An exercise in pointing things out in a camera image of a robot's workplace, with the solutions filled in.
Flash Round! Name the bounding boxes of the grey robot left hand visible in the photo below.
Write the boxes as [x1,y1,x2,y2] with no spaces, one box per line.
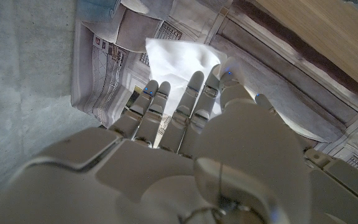
[255,93,358,224]

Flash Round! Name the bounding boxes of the blue grey leaning board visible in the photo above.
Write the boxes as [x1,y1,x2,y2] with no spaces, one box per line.
[75,0,122,23]

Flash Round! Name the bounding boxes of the printed sofa room backdrop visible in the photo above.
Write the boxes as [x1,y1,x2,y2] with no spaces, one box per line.
[70,0,358,181]

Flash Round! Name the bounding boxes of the white shipping label paper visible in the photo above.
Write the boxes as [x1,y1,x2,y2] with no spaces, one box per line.
[145,37,229,116]

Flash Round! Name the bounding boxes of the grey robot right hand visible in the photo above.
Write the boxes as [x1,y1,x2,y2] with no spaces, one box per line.
[0,63,312,224]

